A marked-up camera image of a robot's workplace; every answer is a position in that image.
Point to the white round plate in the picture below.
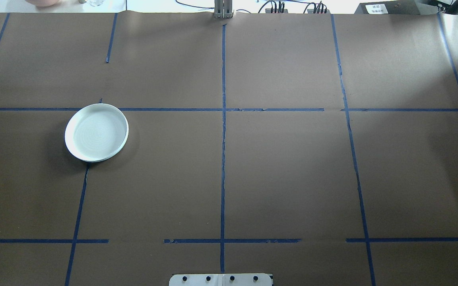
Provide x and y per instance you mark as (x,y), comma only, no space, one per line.
(96,133)

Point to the clear glass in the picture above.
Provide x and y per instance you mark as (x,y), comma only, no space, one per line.
(96,2)

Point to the dark box with white label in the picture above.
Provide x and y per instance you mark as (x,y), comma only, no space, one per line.
(400,8)

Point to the pink bowl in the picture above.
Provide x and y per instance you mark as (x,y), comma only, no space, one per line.
(44,2)

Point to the black stand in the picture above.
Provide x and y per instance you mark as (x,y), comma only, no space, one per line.
(457,5)

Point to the grey metal post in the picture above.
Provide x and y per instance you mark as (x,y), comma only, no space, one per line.
(223,10)

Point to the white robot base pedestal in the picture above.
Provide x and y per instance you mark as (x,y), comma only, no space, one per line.
(221,280)

